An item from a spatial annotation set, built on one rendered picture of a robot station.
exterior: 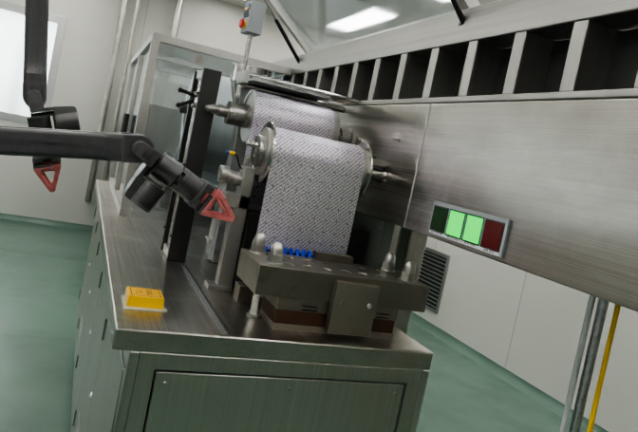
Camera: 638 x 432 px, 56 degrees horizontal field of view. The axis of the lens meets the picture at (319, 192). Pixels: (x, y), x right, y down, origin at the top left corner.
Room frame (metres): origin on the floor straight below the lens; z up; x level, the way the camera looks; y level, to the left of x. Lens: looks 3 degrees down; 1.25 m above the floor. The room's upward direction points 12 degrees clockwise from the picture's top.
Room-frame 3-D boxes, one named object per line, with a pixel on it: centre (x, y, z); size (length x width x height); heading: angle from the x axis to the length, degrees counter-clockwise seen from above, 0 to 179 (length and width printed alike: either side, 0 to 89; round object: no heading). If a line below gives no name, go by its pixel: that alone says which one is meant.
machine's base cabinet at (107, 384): (2.31, 0.45, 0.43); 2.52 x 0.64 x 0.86; 22
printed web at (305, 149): (1.59, 0.09, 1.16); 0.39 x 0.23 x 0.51; 22
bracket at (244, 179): (1.44, 0.20, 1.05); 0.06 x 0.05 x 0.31; 112
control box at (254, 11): (1.94, 0.33, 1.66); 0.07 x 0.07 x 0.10; 28
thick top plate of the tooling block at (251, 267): (1.32, -0.07, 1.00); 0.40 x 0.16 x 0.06; 112
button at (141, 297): (1.19, 0.30, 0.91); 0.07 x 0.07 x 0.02; 22
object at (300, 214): (1.41, 0.01, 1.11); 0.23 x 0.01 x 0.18; 112
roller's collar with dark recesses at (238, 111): (1.65, 0.26, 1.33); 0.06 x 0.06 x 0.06; 22
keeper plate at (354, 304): (1.24, -0.12, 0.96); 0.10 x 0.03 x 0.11; 112
